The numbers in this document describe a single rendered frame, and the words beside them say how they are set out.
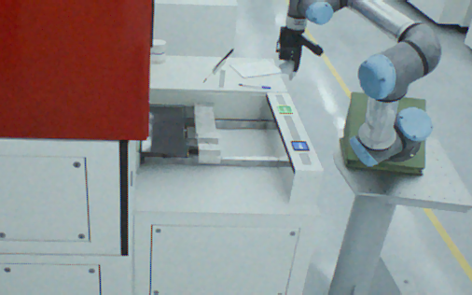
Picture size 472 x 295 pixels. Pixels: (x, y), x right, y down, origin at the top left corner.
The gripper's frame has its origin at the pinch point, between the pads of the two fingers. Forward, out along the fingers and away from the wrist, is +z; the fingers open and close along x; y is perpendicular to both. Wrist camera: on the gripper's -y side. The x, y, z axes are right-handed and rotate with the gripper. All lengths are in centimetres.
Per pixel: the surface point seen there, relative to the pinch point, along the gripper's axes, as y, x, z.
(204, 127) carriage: 32.3, 1.6, 22.6
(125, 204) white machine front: 60, 66, 9
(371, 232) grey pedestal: -37, 21, 59
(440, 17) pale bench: -256, -363, 94
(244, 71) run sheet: 12.3, -33.5, 13.7
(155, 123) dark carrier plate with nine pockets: 52, 3, 21
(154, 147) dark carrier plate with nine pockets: 52, 20, 21
